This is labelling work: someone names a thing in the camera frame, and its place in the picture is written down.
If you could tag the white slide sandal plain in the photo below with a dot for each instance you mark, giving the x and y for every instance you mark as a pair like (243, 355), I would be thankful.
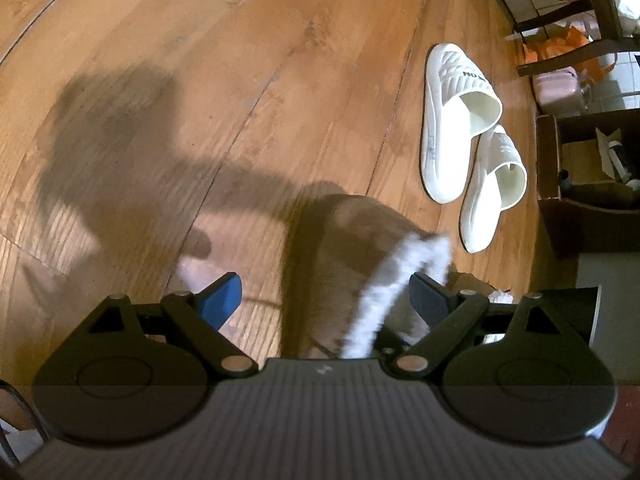
(498, 183)

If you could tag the brown suede fur-lined clog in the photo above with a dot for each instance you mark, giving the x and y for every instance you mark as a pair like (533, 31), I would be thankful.
(346, 271)

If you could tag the pink container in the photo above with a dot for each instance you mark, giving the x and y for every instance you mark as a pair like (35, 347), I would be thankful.
(563, 92)

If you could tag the orange plastic bag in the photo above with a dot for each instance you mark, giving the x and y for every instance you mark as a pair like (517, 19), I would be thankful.
(571, 49)

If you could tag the white slide sandal with logo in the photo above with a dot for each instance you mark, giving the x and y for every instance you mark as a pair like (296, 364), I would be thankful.
(460, 103)

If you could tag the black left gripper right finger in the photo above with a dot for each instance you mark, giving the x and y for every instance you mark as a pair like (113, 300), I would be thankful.
(522, 372)

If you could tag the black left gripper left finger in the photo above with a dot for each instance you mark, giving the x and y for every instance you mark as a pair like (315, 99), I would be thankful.
(132, 372)

